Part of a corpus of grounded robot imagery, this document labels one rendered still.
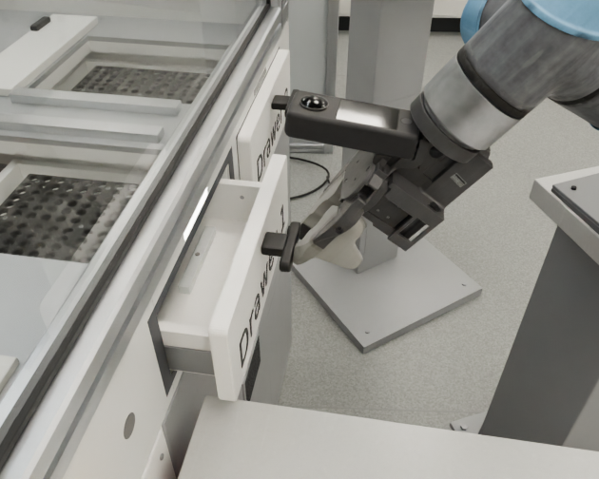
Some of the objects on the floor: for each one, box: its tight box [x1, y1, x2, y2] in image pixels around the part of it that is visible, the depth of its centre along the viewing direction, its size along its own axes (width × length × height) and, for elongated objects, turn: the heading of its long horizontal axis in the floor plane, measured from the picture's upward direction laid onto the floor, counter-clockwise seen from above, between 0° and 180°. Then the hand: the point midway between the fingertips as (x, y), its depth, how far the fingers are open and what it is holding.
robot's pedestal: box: [450, 163, 599, 454], centre depth 115 cm, size 30×30×76 cm
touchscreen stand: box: [291, 0, 483, 354], centre depth 155 cm, size 50×45×102 cm
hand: (299, 239), depth 61 cm, fingers closed on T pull, 3 cm apart
